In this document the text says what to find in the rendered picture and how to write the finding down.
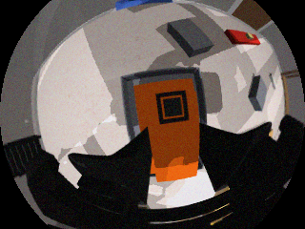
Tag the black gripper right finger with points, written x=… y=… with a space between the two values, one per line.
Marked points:
x=223 y=152

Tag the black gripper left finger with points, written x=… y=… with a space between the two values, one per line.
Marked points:
x=129 y=166

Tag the small white rectangular block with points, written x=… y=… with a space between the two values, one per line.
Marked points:
x=273 y=81

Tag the red flat bar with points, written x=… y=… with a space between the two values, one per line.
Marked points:
x=242 y=38

